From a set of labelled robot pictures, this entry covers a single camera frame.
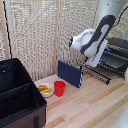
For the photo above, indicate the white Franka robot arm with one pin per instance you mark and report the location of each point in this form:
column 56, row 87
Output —
column 90, row 41

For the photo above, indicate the thin black pole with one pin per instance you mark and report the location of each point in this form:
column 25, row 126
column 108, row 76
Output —
column 6, row 30

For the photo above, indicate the white bowl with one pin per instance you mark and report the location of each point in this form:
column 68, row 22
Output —
column 47, row 94

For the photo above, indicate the black toaster oven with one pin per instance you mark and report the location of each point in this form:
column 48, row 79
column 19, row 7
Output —
column 116, row 58

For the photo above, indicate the beige woven folding screen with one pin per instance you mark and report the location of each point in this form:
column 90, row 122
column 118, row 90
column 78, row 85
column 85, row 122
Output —
column 30, row 36

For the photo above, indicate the black fabric storage box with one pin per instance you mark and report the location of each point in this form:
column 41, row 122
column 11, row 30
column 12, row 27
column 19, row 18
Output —
column 20, row 100

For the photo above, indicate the yellow food pieces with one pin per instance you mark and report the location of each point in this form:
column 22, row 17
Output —
column 45, row 89

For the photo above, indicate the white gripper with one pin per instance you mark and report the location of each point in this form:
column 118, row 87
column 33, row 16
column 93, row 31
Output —
column 96, row 53

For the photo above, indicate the red plastic cup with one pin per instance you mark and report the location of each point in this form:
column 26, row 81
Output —
column 60, row 88

